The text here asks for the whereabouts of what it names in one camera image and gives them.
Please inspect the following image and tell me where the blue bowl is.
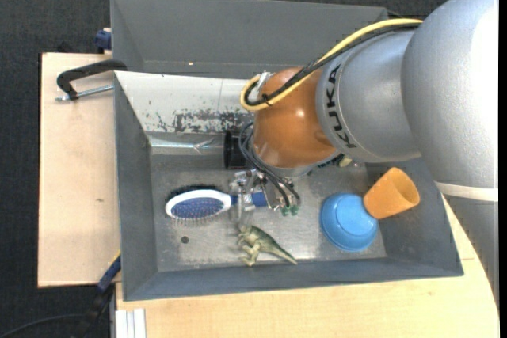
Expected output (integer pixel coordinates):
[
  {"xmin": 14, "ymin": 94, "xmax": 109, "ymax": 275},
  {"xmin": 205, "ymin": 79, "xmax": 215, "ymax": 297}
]
[{"xmin": 318, "ymin": 192, "xmax": 379, "ymax": 253}]

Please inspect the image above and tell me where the orange cup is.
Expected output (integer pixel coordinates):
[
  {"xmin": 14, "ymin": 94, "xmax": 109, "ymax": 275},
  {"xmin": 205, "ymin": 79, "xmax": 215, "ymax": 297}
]
[{"xmin": 362, "ymin": 166, "xmax": 421, "ymax": 220}]

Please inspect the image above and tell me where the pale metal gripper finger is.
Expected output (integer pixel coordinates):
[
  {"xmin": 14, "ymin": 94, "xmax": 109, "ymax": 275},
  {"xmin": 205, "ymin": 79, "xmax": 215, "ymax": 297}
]
[
  {"xmin": 229, "ymin": 194, "xmax": 257, "ymax": 229},
  {"xmin": 231, "ymin": 170, "xmax": 257, "ymax": 195}
]

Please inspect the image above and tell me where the green toy dinosaur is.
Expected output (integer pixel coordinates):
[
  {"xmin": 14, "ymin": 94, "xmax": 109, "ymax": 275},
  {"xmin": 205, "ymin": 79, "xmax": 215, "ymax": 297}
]
[{"xmin": 236, "ymin": 224, "xmax": 299, "ymax": 268}]

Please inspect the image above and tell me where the grey metal bin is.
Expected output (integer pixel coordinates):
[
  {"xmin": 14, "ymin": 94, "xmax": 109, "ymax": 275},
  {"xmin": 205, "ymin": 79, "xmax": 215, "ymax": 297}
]
[{"xmin": 109, "ymin": 0, "xmax": 464, "ymax": 302}]

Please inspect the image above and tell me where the blue and white hairbrush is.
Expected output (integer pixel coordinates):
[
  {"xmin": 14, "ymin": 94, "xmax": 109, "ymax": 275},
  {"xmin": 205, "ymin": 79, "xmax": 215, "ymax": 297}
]
[{"xmin": 164, "ymin": 185, "xmax": 271, "ymax": 229}]

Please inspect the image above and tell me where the pale wood flat board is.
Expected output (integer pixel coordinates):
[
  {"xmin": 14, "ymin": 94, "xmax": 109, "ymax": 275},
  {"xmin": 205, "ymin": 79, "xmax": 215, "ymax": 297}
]
[{"xmin": 37, "ymin": 52, "xmax": 122, "ymax": 289}]

